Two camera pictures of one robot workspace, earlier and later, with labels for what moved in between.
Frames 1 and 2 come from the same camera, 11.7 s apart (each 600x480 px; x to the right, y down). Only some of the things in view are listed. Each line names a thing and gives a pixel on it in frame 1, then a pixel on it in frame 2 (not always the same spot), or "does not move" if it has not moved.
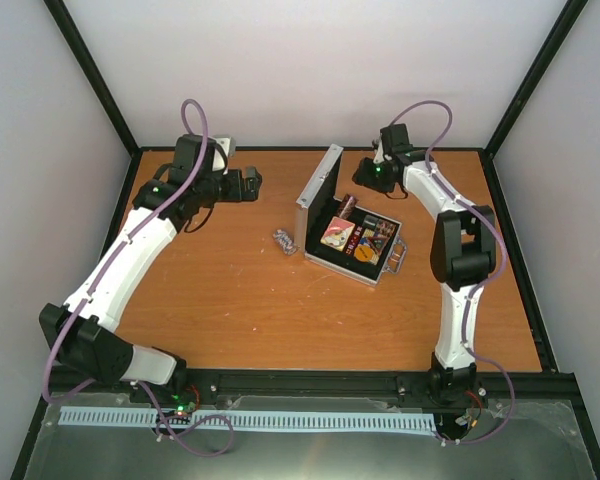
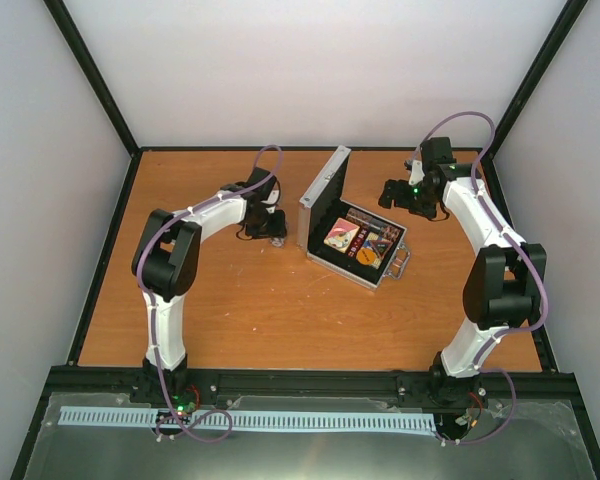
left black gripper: [237, 194] -> [277, 230]
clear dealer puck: [336, 238] does not move
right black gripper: [362, 177] -> [400, 199]
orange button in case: [364, 253] does not move
